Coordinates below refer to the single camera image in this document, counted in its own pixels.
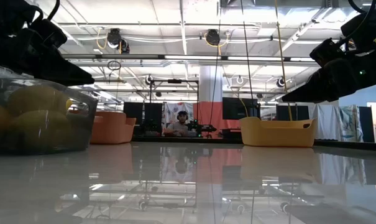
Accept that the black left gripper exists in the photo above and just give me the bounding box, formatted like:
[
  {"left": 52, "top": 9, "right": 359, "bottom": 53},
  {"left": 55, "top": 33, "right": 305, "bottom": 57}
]
[{"left": 0, "top": 21, "right": 96, "bottom": 87}]

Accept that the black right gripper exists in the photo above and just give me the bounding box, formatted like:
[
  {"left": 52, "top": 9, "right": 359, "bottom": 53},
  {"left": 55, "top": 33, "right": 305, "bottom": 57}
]
[{"left": 281, "top": 51, "right": 376, "bottom": 105}]

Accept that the black screen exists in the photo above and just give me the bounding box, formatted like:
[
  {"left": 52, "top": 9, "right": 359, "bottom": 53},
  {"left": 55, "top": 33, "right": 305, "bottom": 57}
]
[{"left": 276, "top": 105, "right": 310, "bottom": 121}]

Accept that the white hanging cloth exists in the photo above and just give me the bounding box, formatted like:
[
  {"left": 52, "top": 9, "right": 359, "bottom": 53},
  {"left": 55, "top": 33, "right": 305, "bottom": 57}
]
[{"left": 311, "top": 104, "right": 342, "bottom": 141}]

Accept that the teal patterned cloth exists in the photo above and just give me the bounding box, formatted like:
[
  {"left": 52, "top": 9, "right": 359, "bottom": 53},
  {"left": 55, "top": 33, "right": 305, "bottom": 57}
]
[{"left": 339, "top": 105, "right": 362, "bottom": 142}]

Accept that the grey translucent plastic basket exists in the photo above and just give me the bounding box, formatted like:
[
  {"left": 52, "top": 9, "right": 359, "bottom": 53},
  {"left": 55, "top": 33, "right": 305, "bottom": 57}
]
[{"left": 0, "top": 63, "right": 99, "bottom": 156}]

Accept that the yellow plastic basket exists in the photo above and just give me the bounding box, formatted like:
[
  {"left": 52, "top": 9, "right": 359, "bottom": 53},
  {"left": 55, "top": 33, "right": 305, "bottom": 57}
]
[{"left": 239, "top": 116, "right": 318, "bottom": 148}]

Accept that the large black ceiling reel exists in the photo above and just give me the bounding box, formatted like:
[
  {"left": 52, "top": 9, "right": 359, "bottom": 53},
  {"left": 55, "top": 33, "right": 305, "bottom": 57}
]
[
  {"left": 204, "top": 28, "right": 222, "bottom": 47},
  {"left": 106, "top": 27, "right": 131, "bottom": 54}
]

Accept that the dark blue panel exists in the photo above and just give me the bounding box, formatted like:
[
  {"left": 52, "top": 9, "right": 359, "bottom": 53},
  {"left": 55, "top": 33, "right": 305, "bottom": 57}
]
[{"left": 358, "top": 106, "right": 375, "bottom": 143}]

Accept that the salmon plastic basket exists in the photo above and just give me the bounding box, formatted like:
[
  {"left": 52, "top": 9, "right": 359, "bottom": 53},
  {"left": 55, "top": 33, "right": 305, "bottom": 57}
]
[{"left": 89, "top": 111, "right": 137, "bottom": 145}]

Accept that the black monitor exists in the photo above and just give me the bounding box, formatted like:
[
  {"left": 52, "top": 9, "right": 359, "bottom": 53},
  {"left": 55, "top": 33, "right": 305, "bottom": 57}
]
[{"left": 222, "top": 96, "right": 260, "bottom": 121}]

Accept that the black partition panel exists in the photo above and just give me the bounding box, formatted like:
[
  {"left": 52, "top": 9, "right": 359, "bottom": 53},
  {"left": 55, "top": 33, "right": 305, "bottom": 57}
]
[{"left": 123, "top": 101, "right": 163, "bottom": 136}]

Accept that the salmon fabric panel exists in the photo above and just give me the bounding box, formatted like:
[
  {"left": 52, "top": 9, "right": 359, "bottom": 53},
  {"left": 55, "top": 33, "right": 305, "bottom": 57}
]
[{"left": 193, "top": 101, "right": 241, "bottom": 138}]

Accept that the floral cloth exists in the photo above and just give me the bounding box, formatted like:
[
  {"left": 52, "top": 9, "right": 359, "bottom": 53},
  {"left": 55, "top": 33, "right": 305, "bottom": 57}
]
[{"left": 162, "top": 102, "right": 195, "bottom": 138}]

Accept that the white pillar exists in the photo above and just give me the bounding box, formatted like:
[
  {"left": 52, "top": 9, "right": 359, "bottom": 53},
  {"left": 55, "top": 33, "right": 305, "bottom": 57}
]
[{"left": 199, "top": 65, "right": 223, "bottom": 103}]

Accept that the long LED light bar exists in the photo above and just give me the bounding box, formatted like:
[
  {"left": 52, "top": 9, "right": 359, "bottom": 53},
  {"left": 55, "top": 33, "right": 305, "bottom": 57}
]
[{"left": 62, "top": 53, "right": 321, "bottom": 63}]

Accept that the person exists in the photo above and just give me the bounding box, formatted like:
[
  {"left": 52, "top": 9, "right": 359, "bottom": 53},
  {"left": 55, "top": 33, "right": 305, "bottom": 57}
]
[{"left": 163, "top": 110, "right": 198, "bottom": 138}]

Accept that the yellow hanging cable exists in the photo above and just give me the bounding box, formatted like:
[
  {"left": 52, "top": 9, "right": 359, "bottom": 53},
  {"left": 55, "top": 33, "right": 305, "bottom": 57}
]
[{"left": 273, "top": 0, "right": 293, "bottom": 121}]

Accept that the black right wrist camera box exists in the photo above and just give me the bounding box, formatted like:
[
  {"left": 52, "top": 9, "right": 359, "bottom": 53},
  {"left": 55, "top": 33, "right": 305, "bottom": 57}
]
[{"left": 309, "top": 37, "right": 347, "bottom": 68}]

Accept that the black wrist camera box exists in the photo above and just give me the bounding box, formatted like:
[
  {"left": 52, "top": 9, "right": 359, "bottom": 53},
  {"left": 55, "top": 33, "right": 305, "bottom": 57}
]
[
  {"left": 309, "top": 37, "right": 347, "bottom": 68},
  {"left": 30, "top": 18, "right": 68, "bottom": 50}
]

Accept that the hanging black cable coil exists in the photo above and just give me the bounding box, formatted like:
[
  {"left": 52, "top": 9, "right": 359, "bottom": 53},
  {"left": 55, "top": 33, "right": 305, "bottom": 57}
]
[{"left": 106, "top": 60, "right": 122, "bottom": 72}]

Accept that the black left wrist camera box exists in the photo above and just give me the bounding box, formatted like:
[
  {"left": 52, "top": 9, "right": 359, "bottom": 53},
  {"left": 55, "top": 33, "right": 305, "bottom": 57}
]
[{"left": 30, "top": 18, "right": 68, "bottom": 50}]

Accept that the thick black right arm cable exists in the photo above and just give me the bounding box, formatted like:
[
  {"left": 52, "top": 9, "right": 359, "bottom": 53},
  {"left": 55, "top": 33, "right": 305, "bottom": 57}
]
[{"left": 342, "top": 0, "right": 376, "bottom": 47}]

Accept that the black gantry frame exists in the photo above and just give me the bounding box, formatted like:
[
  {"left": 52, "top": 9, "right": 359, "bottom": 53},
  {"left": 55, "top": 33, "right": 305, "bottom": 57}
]
[{"left": 149, "top": 79, "right": 201, "bottom": 104}]

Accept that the black table frame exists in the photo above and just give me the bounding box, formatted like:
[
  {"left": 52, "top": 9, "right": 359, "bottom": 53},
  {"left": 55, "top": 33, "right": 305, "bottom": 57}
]
[{"left": 130, "top": 134, "right": 376, "bottom": 152}]

